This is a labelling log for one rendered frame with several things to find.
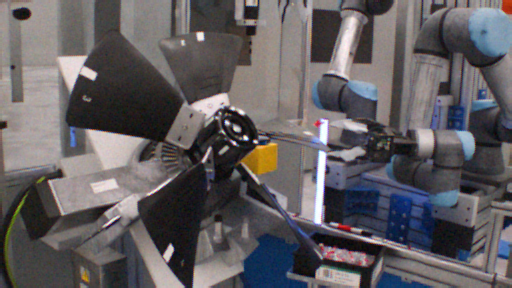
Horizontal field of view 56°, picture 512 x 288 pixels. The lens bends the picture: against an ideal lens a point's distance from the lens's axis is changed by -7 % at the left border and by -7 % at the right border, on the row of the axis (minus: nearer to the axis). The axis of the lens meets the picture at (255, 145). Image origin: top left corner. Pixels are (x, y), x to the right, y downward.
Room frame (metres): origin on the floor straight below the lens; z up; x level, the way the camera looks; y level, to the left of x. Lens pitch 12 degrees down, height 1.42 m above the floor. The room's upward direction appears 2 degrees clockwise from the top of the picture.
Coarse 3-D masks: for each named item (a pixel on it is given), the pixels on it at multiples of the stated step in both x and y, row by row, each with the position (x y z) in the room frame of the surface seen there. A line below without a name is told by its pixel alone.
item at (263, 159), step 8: (272, 144) 1.65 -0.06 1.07; (256, 152) 1.59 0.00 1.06; (264, 152) 1.60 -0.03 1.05; (272, 152) 1.64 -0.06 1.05; (248, 160) 1.61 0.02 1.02; (256, 160) 1.59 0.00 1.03; (264, 160) 1.61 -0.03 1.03; (272, 160) 1.64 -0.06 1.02; (256, 168) 1.59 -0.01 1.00; (264, 168) 1.61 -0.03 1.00; (272, 168) 1.64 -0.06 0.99
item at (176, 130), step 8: (184, 104) 1.09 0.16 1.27; (184, 112) 1.09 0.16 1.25; (192, 112) 1.10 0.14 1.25; (200, 112) 1.10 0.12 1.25; (176, 120) 1.08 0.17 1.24; (184, 120) 1.09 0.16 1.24; (192, 120) 1.10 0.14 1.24; (200, 120) 1.11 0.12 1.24; (176, 128) 1.09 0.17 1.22; (192, 128) 1.10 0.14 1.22; (168, 136) 1.08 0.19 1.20; (176, 136) 1.09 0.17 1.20; (184, 136) 1.09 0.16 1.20; (192, 136) 1.10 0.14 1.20; (176, 144) 1.09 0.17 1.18; (184, 144) 1.10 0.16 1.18
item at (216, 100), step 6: (216, 96) 1.21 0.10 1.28; (222, 96) 1.20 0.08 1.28; (198, 102) 1.21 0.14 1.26; (204, 102) 1.20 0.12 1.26; (210, 102) 1.20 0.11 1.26; (216, 102) 1.19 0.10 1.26; (222, 102) 1.19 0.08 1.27; (228, 102) 1.19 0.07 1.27; (198, 108) 1.19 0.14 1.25; (204, 108) 1.19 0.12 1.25; (216, 108) 1.18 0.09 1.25; (210, 114) 1.17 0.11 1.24; (204, 120) 1.16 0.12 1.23
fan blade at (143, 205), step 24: (192, 168) 0.96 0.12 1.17; (168, 192) 0.87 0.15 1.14; (192, 192) 0.94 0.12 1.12; (144, 216) 0.81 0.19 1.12; (168, 216) 0.86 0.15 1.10; (192, 216) 0.94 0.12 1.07; (168, 240) 0.84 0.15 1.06; (192, 240) 0.93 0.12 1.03; (168, 264) 0.82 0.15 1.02; (192, 264) 0.91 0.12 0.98
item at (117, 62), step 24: (96, 48) 1.02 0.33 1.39; (120, 48) 1.05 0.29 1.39; (96, 72) 1.01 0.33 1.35; (120, 72) 1.03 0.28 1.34; (144, 72) 1.06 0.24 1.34; (72, 96) 0.97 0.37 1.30; (96, 96) 1.00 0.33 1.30; (120, 96) 1.02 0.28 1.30; (144, 96) 1.04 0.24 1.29; (168, 96) 1.07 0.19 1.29; (72, 120) 0.97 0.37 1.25; (96, 120) 0.99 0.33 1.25; (120, 120) 1.02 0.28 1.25; (144, 120) 1.05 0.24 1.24; (168, 120) 1.07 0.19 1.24
